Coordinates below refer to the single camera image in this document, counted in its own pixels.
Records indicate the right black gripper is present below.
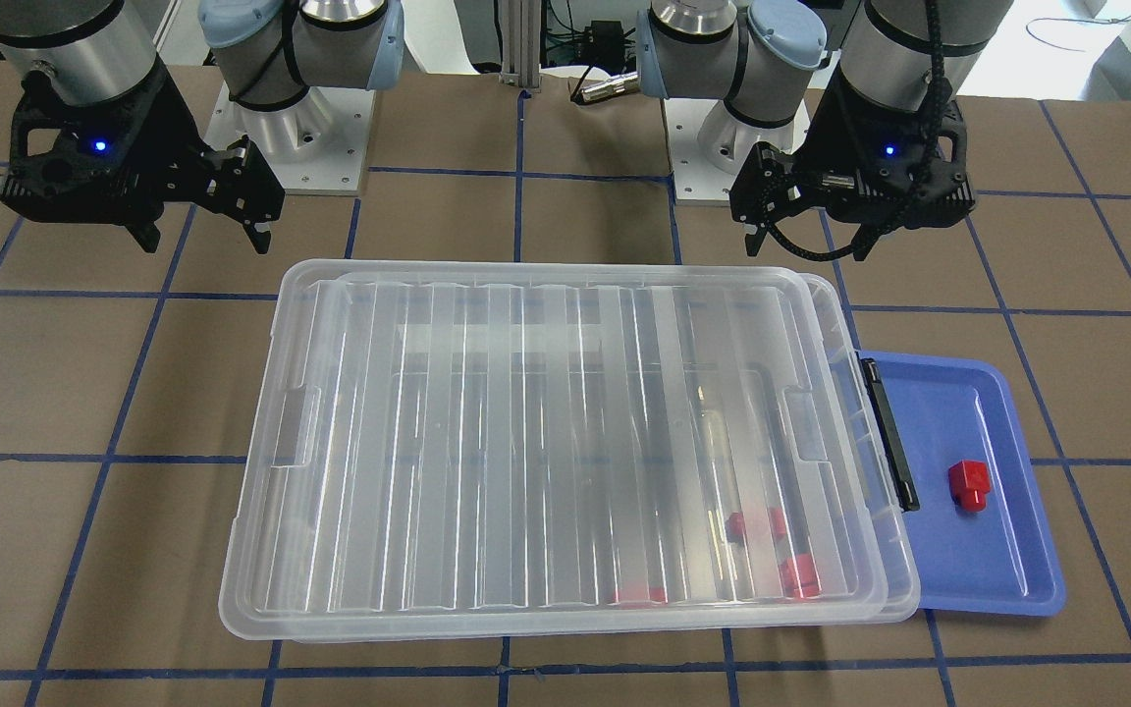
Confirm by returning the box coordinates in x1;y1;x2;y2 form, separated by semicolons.
0;64;284;255

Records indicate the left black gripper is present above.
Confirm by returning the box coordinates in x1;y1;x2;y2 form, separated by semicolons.
729;75;977;261

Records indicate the red block in box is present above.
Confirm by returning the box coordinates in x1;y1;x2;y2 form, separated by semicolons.
726;509;788;544
608;583;668;609
780;552;822;600

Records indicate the clear plastic box lid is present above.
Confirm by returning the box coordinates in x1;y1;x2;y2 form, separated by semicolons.
219;258;889;641

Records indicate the black box latch handle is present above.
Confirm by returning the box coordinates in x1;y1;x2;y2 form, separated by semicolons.
858;356;921;512

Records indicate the clear plastic storage box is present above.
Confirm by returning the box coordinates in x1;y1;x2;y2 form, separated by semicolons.
276;270;922;644

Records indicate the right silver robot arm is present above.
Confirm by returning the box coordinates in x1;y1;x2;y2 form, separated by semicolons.
0;1;404;255

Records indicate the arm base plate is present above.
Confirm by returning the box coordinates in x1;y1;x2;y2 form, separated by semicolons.
663;98;811;207
202;85;380;196

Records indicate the blue plastic tray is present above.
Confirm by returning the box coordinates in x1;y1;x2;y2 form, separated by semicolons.
861;351;1065;617

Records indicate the red block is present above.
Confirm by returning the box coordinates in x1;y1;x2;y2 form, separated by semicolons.
726;509;788;544
947;460;993;514
608;583;668;609
780;552;822;600

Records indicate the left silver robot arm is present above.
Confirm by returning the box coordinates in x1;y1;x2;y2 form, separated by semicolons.
634;1;1010;261

